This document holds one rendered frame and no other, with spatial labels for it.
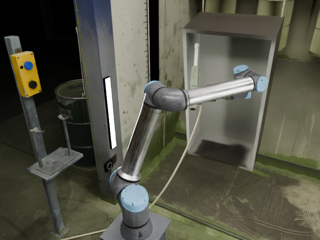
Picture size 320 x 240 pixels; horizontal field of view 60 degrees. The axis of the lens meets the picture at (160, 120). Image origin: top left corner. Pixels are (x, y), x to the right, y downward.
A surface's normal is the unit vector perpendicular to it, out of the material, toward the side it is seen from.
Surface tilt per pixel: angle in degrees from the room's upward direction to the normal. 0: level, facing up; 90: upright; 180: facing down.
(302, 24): 90
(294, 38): 90
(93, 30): 90
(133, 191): 5
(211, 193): 0
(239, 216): 0
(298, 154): 57
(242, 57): 102
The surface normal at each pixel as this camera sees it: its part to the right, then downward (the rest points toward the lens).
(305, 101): -0.40, -0.14
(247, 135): -0.44, 0.59
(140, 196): 0.04, -0.84
